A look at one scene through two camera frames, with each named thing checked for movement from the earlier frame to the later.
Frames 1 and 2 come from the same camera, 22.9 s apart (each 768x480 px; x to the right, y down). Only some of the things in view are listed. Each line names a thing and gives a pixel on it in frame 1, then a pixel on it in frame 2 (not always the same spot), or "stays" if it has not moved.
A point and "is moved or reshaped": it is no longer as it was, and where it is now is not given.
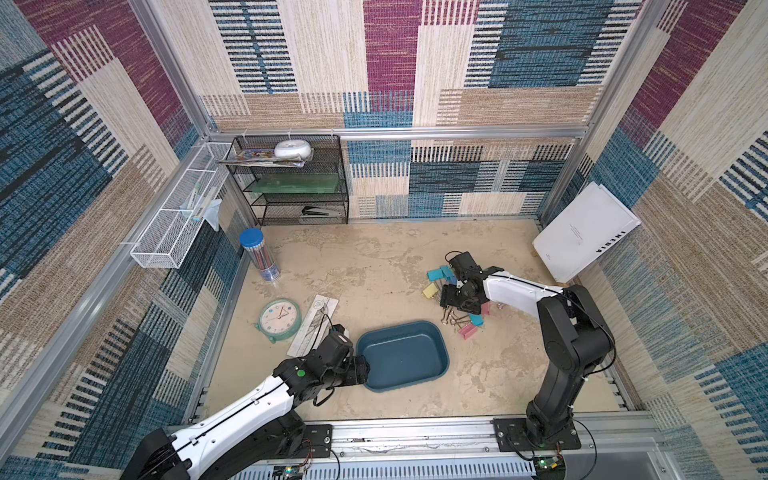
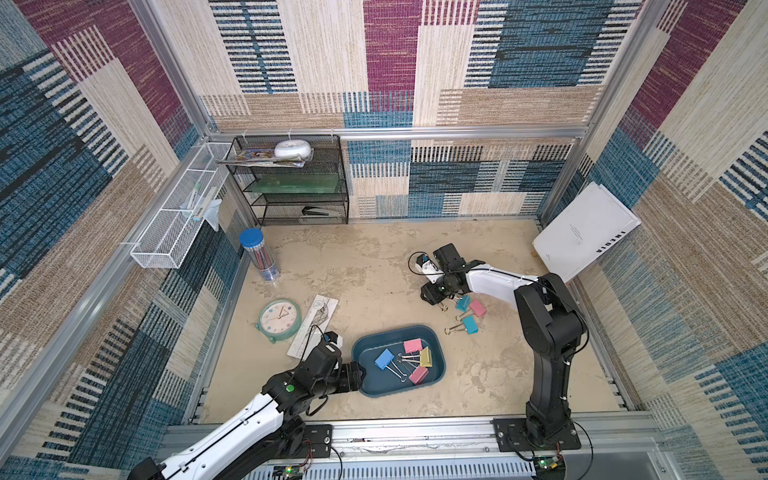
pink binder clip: (468, 330) to (413, 345)
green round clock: (279, 319) stays
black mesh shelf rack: (292, 180) stays
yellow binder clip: (430, 290) is moved or reshaped
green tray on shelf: (294, 182) stays
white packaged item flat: (316, 318) stays
